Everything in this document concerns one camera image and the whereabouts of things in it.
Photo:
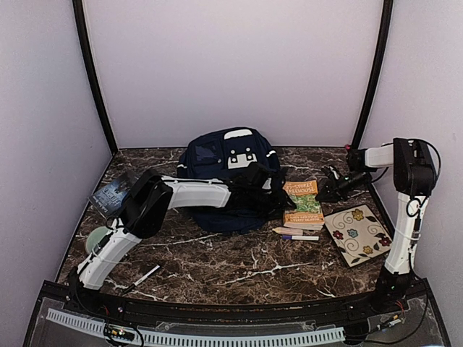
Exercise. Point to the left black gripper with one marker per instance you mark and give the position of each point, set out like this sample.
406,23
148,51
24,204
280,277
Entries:
278,204

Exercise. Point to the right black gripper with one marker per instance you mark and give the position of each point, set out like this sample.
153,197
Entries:
330,189

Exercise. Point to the orange green Treehouse book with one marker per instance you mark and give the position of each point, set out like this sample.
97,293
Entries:
307,214

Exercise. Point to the navy blue backpack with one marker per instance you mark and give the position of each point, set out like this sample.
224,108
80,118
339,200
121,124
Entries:
239,157

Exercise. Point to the dark blue hardcover book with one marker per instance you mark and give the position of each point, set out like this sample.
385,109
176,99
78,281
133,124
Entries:
108,199

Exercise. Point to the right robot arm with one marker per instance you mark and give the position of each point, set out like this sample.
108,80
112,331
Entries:
415,177

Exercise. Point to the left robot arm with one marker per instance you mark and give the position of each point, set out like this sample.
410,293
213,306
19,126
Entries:
141,217

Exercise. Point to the pink highlighter pen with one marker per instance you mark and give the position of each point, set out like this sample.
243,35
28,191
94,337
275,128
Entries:
288,231

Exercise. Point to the blue capped white marker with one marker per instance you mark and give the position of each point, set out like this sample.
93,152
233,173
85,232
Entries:
301,238

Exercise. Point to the floral square ceramic plate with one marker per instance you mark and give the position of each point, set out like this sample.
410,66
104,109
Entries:
358,234

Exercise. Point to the black capped white marker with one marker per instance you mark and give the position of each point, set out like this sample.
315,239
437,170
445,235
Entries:
140,280

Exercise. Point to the small green circuit board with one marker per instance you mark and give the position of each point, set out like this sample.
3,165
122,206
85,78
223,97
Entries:
115,331

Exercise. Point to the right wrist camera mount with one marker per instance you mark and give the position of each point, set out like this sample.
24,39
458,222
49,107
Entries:
331,172

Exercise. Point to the right black frame post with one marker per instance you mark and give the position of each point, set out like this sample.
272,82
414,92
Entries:
380,49

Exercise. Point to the black frame post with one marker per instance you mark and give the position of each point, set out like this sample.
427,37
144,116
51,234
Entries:
380,49
89,64

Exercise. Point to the black front rail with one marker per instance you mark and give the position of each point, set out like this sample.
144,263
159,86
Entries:
326,310

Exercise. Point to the white slotted cable duct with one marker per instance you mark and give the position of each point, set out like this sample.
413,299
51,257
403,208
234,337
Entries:
178,334

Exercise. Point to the left black frame post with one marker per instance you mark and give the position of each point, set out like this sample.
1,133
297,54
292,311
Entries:
89,64

